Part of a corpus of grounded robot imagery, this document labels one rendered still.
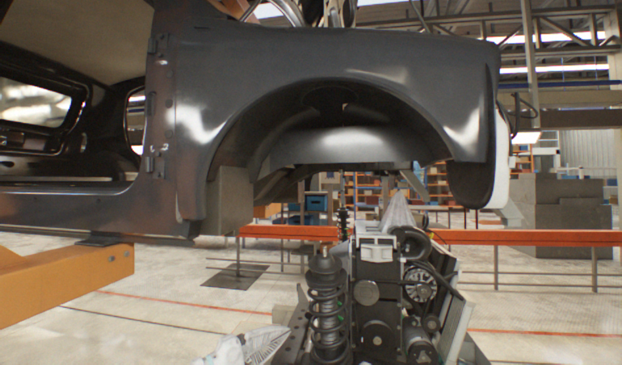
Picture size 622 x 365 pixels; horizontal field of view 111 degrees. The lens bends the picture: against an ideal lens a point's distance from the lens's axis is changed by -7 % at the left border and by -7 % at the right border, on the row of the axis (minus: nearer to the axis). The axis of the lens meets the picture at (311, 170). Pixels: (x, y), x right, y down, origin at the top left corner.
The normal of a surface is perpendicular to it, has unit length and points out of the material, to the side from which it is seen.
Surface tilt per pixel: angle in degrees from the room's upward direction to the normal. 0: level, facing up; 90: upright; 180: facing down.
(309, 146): 90
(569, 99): 90
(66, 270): 90
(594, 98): 90
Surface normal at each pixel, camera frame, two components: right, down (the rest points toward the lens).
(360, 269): -0.18, -0.04
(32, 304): 0.98, -0.01
